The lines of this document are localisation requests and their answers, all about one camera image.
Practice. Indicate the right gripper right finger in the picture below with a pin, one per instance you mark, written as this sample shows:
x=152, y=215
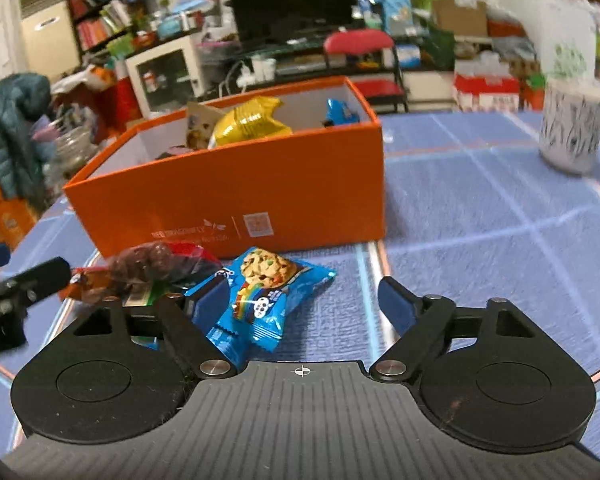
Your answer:
x=489, y=376

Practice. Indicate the red white gift box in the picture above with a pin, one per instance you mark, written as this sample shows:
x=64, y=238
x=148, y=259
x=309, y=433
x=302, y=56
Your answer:
x=485, y=87

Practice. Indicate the red dates clear bag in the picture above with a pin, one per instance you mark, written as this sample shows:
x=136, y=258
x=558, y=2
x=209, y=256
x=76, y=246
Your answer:
x=173, y=266

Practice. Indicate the white chest freezer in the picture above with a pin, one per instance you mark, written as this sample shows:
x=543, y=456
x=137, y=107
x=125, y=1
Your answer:
x=563, y=33

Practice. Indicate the green cracker pack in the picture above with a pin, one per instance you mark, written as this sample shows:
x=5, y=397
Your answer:
x=142, y=299

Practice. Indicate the white air conditioner unit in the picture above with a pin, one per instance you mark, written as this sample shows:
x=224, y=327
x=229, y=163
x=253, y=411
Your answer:
x=48, y=37

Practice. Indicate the white patterned mug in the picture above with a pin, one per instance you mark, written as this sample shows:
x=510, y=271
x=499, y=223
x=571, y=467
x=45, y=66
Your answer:
x=570, y=132

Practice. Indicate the brown cardboard box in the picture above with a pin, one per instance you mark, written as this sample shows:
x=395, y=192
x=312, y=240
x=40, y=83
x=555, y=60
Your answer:
x=466, y=21

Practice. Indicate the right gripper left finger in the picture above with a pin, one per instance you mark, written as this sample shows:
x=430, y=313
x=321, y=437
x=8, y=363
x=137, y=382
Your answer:
x=118, y=372

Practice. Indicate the white glass door cabinet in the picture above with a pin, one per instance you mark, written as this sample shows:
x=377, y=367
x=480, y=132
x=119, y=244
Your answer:
x=168, y=76

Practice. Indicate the red folding chair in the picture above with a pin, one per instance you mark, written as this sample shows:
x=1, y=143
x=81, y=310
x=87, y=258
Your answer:
x=373, y=53

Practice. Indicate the dark bookshelf with books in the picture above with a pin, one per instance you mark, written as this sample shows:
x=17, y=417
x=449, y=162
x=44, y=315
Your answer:
x=97, y=5

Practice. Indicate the beige black snack bar pack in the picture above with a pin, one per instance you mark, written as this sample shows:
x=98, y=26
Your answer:
x=201, y=121

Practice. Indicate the yellow foil snack bag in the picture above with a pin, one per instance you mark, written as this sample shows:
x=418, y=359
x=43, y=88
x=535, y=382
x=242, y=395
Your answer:
x=249, y=121

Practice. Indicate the orange cardboard box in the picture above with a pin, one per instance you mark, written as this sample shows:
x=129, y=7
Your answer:
x=320, y=186

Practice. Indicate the blue cookie pack rainbow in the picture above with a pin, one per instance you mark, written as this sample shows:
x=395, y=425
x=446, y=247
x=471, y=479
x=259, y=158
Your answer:
x=245, y=304

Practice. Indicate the teal puffer jacket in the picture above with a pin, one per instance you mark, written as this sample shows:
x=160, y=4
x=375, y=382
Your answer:
x=24, y=99

